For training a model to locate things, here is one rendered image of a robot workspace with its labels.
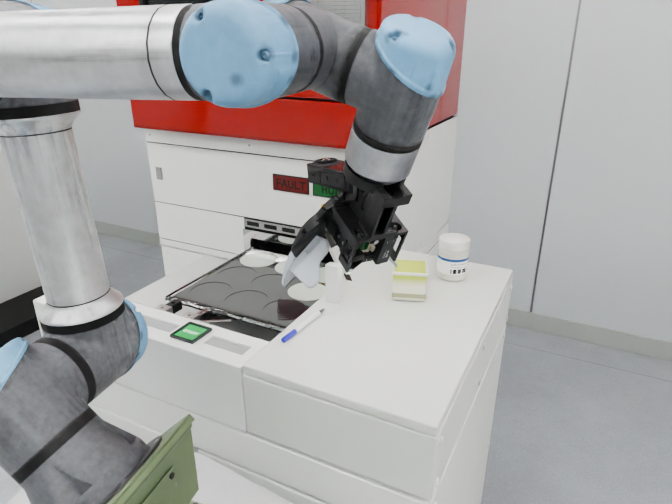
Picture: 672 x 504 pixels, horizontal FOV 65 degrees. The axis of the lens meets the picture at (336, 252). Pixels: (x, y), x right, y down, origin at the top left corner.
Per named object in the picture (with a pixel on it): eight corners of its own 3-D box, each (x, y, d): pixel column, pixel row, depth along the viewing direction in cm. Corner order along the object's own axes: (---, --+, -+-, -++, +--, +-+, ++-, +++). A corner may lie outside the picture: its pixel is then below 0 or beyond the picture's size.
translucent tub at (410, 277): (391, 285, 119) (393, 258, 117) (425, 287, 118) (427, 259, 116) (390, 301, 112) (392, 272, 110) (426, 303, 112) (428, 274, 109)
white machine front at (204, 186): (165, 242, 184) (150, 125, 168) (383, 289, 150) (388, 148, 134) (159, 245, 181) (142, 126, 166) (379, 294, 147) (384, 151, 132)
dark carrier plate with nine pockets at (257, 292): (254, 250, 157) (254, 248, 157) (360, 272, 143) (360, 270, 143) (173, 298, 129) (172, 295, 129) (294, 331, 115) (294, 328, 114)
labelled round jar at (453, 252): (440, 267, 129) (444, 230, 125) (469, 272, 126) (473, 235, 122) (432, 278, 123) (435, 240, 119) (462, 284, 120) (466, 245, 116)
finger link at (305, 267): (282, 308, 65) (334, 259, 62) (265, 273, 68) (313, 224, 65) (298, 313, 67) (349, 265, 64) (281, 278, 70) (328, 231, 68)
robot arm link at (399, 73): (390, -1, 51) (472, 32, 50) (361, 100, 59) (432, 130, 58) (360, 23, 46) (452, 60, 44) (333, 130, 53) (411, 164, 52)
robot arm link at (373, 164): (340, 114, 56) (403, 109, 60) (331, 150, 59) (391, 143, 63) (374, 158, 52) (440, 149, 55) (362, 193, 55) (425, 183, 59)
